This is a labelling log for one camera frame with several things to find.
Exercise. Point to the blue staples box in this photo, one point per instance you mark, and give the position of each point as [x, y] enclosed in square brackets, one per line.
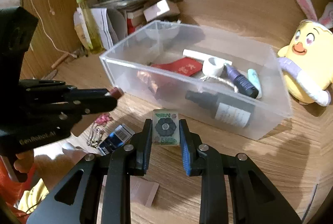
[116, 139]

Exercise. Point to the small pink white box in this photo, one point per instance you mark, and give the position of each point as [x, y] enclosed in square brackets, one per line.
[161, 9]

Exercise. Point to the stack of books papers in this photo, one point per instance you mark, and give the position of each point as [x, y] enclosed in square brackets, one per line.
[125, 15]

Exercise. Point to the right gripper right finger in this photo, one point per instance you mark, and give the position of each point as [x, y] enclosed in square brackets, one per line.
[254, 198]

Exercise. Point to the pink hair clip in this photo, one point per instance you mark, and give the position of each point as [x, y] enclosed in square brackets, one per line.
[103, 119]

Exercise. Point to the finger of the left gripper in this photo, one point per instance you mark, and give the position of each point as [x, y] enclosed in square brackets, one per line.
[79, 102]
[35, 84]

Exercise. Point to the glass bowl with trinkets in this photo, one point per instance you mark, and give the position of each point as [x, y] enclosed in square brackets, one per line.
[162, 31]

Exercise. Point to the dark green dropper bottle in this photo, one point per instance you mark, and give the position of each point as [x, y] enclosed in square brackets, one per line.
[224, 108]

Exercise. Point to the pink cosmetic tube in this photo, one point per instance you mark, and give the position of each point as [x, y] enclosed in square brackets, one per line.
[142, 191]

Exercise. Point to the yellow-green spray bottle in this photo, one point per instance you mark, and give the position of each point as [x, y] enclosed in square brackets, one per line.
[94, 41]

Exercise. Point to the red tea packet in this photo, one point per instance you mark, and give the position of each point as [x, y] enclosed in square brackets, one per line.
[186, 66]

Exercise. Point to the long pale green tube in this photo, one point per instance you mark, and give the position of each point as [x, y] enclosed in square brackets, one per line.
[202, 56]

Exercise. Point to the mint green small tube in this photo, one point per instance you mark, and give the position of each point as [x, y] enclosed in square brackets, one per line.
[254, 79]

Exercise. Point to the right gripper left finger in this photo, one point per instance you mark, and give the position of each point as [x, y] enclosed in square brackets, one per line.
[96, 180]

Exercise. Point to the clear plastic storage bin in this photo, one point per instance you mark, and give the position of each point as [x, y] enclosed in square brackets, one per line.
[128, 66]

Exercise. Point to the purple black lipstick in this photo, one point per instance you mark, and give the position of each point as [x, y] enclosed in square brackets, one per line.
[241, 82]

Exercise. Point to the white tape roll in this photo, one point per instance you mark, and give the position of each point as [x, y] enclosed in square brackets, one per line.
[213, 67]

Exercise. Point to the yellow chick plush toy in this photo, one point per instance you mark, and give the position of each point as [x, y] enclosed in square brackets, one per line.
[307, 61]

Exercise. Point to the person left hand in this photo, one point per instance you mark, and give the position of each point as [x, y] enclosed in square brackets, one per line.
[24, 161]

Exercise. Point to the beige red-capped stick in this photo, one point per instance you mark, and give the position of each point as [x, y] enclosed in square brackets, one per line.
[115, 92]

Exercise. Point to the white paper box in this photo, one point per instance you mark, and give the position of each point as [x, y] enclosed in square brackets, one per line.
[108, 36]

